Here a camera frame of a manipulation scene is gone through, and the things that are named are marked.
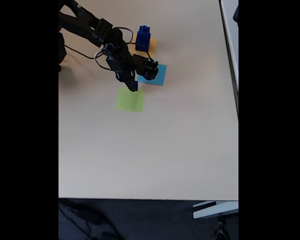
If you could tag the large blue cube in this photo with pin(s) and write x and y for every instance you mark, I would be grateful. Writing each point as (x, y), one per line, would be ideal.
(142, 46)

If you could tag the small blue cube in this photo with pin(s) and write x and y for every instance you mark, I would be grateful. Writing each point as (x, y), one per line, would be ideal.
(136, 86)

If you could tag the orange paper square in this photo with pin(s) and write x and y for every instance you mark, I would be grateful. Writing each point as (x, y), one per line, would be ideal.
(152, 47)

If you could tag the green paper square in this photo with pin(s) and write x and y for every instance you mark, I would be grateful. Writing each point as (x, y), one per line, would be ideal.
(127, 102)

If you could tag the medium blue cube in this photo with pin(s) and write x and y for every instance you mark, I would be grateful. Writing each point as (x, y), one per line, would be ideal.
(143, 36)

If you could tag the white table foot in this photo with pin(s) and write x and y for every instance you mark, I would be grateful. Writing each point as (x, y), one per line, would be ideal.
(215, 211)

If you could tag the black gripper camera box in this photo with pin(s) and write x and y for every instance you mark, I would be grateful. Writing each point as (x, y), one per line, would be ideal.
(147, 70)

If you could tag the dark object on desk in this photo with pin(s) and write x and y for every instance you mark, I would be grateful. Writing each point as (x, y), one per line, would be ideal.
(236, 13)

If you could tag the blue paper square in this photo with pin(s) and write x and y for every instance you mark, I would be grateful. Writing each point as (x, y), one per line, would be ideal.
(161, 75)

